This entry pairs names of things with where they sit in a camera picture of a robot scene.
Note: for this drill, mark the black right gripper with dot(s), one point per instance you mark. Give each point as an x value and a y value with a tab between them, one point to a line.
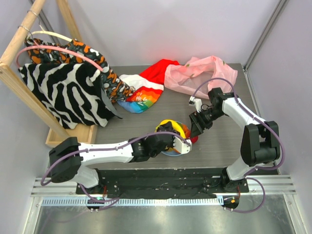
200	119

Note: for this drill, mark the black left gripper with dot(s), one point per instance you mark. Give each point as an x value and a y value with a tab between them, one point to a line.
168	127

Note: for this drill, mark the red fake strawberry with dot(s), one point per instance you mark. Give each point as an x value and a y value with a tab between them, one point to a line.
194	139

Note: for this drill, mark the yellow fake banana bunch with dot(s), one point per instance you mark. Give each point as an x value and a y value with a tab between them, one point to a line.
172	124

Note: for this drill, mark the pink plastic bag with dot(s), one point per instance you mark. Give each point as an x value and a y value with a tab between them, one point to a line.
200	76

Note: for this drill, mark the orange fake pumpkin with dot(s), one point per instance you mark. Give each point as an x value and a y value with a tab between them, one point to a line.
186	131

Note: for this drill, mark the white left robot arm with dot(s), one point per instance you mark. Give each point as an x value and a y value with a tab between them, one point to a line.
71	160

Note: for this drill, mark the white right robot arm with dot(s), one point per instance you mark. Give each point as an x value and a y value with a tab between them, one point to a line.
259	145

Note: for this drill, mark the colourful rainbow pouch bag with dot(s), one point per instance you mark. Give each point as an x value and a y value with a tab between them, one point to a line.
141	100

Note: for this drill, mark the blue plastic plate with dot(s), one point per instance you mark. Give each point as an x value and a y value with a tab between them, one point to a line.
171	152

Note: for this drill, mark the red cloth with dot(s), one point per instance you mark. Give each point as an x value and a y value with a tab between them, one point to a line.
156	72

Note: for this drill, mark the zebra pattern cloth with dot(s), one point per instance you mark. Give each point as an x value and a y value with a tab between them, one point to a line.
71	92

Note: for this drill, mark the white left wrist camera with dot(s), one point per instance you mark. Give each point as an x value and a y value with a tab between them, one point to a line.
182	146

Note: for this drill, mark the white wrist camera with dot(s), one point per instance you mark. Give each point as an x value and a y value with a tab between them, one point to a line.
195	102
182	146

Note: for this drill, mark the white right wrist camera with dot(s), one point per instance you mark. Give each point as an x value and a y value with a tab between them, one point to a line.
195	102

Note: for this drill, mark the aluminium rail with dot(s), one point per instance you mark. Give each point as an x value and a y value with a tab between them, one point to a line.
70	194

